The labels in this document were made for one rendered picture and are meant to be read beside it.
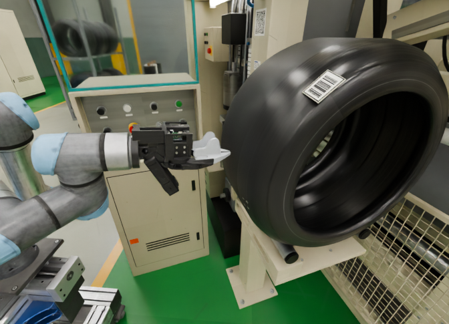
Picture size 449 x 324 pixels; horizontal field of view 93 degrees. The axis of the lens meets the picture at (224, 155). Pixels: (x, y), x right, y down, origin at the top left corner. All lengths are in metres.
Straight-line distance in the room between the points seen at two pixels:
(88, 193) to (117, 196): 0.81
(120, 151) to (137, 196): 0.88
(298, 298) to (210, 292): 0.57
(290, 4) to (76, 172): 0.72
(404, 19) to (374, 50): 0.44
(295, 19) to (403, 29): 0.33
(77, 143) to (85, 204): 0.13
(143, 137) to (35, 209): 0.21
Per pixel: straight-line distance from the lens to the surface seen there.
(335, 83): 0.43
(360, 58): 0.49
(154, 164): 0.46
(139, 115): 1.14
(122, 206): 1.35
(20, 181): 0.96
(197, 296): 1.66
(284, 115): 0.42
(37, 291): 1.16
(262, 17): 0.82
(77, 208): 0.51
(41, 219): 0.49
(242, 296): 1.64
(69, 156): 0.45
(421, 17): 0.92
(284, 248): 0.72
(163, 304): 1.68
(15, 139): 0.83
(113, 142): 0.44
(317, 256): 0.88
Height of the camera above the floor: 1.47
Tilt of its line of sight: 30 degrees down
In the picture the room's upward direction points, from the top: straight up
